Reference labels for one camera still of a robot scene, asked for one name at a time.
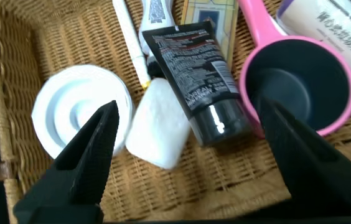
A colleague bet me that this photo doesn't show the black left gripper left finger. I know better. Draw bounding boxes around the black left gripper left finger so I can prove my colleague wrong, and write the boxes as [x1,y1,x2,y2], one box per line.
[12,100,121,224]

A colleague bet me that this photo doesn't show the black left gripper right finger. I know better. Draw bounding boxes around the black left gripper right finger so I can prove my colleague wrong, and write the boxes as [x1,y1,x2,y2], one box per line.
[254,95,351,219]

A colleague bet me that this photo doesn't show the white round ridged disc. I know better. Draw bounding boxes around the white round ridged disc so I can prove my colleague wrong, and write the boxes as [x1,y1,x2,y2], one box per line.
[31,63,134,161]

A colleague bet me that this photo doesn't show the black printed squeeze tube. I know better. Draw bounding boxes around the black printed squeeze tube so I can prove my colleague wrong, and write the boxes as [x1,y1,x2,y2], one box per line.
[141,21,253,147]

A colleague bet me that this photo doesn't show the wicker basket with household items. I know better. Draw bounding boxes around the wicker basket with household items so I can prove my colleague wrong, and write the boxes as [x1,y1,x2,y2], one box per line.
[0,0,351,224]

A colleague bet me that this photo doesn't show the white soap block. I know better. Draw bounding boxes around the white soap block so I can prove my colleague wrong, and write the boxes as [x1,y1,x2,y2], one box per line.
[124,77,193,170]

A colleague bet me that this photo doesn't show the pink cup dark inside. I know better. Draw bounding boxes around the pink cup dark inside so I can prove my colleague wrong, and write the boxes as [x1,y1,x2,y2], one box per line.
[236,0,351,139]

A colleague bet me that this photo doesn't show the white pen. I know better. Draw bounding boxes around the white pen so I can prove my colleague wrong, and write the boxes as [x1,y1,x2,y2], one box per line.
[111,0,152,91]

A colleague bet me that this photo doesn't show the white purple bag roll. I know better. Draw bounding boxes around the white purple bag roll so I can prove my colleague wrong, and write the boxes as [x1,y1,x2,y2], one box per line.
[276,0,351,95]

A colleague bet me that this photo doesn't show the small printed cardboard box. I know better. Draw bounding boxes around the small printed cardboard box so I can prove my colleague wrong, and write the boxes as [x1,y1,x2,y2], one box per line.
[180,0,240,68]

